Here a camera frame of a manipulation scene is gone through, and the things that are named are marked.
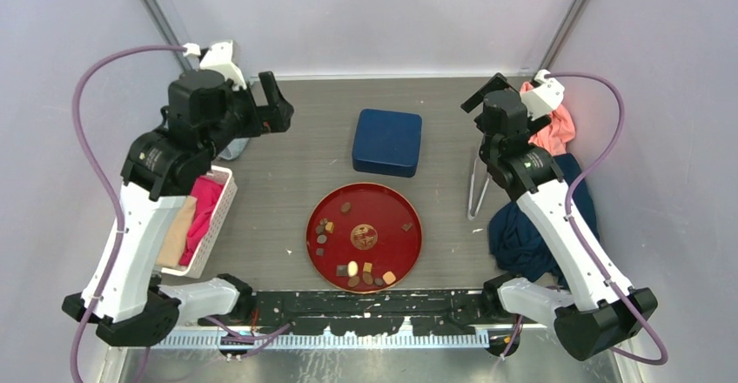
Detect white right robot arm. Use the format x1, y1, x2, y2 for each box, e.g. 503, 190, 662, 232
462, 70, 658, 361

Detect metal tongs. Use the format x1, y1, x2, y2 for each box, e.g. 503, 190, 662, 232
466, 157, 491, 220

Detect caramel cube chocolate bottom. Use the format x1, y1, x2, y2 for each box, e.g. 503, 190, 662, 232
382, 271, 397, 286

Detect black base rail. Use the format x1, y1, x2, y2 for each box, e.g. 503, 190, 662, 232
218, 289, 516, 337

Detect white oval chocolate bottom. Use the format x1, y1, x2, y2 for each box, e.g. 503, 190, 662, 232
346, 260, 359, 277

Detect magenta cloth in basket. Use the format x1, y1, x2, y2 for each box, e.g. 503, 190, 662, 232
178, 176, 224, 266

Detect tan cloth in basket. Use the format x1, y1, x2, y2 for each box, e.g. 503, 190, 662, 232
156, 196, 197, 268

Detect white perforated basket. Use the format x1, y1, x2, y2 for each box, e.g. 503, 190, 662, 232
157, 165, 238, 279

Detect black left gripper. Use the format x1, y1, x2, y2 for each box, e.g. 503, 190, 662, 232
201, 71, 293, 161

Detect blue box lid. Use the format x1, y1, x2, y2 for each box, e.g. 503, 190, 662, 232
352, 109, 423, 178

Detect light blue cloth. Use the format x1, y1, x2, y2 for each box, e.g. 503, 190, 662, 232
218, 138, 249, 161

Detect dark navy cloth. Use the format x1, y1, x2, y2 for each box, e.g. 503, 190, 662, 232
487, 153, 600, 289

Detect red round tray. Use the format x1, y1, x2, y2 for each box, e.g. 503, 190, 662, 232
305, 182, 424, 294

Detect pink cloth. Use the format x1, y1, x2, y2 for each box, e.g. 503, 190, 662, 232
529, 101, 576, 156

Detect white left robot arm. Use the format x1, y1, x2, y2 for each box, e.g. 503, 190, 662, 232
62, 70, 294, 347

